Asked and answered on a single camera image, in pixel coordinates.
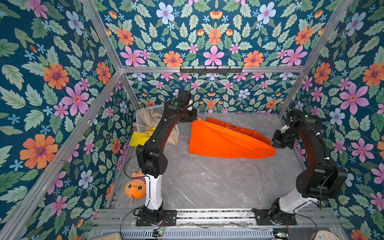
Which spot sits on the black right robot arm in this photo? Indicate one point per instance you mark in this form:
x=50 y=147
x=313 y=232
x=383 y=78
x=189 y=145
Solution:
x=322 y=179

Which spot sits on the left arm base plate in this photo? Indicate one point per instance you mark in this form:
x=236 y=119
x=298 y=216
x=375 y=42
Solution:
x=149 y=218

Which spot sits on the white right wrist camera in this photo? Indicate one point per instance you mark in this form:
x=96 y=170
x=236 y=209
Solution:
x=284 y=128

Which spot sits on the orange fish plush toy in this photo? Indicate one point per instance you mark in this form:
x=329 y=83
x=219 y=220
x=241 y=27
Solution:
x=135 y=189

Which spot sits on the aluminium frame post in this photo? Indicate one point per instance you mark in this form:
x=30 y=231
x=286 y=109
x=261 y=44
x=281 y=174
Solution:
x=100 y=29

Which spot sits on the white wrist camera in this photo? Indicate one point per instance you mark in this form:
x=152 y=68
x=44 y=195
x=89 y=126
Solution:
x=284 y=128
x=190 y=104

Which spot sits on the orange shorts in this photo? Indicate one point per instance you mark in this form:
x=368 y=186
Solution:
x=218 y=139

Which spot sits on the beige shorts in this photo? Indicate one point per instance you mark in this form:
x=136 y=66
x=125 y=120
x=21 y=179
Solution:
x=152 y=119

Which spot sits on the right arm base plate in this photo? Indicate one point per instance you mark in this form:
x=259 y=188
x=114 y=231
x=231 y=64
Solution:
x=267 y=217

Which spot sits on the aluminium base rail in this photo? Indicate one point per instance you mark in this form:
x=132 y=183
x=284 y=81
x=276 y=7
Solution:
x=215 y=224

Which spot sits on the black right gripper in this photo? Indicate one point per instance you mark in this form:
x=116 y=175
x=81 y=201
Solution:
x=277 y=143

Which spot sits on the white round device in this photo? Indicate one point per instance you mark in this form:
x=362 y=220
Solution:
x=323 y=235

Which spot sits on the yellow shorts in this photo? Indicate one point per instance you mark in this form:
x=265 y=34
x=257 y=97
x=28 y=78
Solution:
x=140 y=138

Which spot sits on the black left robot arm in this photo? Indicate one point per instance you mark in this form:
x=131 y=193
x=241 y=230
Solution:
x=150 y=155

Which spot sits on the black hook rail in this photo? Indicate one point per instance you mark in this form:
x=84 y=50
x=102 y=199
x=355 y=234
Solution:
x=208 y=70

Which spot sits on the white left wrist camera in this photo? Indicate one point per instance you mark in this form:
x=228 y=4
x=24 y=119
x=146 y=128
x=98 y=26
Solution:
x=190 y=104

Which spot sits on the white plastic laundry basket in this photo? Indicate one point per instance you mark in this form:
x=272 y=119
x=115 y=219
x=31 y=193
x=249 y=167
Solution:
x=141 y=127

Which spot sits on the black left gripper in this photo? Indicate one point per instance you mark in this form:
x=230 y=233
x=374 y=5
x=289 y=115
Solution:
x=192 y=116

